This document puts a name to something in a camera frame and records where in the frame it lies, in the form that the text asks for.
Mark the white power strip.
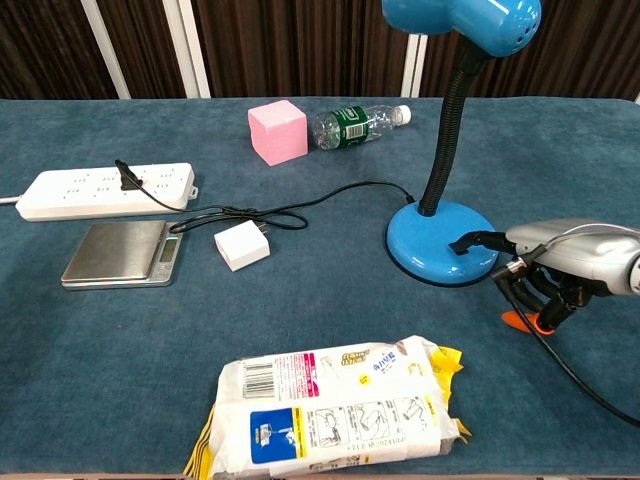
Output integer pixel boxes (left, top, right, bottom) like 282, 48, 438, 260
14, 162, 200, 223

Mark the clear plastic water bottle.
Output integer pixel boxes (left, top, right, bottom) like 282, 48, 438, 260
311, 104, 413, 153

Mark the white upright frame post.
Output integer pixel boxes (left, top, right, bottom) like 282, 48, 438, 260
399, 33, 429, 99

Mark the blue gooseneck desk lamp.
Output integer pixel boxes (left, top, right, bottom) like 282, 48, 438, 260
380, 0, 544, 288

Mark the pink foam cube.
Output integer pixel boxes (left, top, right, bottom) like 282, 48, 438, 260
247, 99, 309, 168

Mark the white charger adapter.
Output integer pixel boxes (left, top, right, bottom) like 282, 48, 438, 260
213, 219, 273, 273

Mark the blue-grey table cloth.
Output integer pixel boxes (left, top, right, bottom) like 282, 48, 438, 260
0, 96, 640, 477

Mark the white slanted frame post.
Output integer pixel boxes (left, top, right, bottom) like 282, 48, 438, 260
79, 0, 133, 100

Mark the white double frame post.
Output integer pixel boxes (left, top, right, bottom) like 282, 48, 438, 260
162, 0, 212, 99

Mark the black power cable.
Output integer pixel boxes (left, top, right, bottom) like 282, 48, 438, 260
114, 158, 416, 235

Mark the white wet wipes package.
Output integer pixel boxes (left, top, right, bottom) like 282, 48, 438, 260
182, 334, 474, 479

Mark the silver digital kitchen scale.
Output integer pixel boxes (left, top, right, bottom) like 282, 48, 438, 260
60, 220, 185, 292

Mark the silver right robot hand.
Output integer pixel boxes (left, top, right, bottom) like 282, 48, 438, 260
448, 217, 640, 337

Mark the black robot hand cable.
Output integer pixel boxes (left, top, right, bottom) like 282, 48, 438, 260
492, 259, 640, 429

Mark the dark brown curtain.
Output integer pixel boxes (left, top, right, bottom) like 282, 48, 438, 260
0, 0, 640, 101

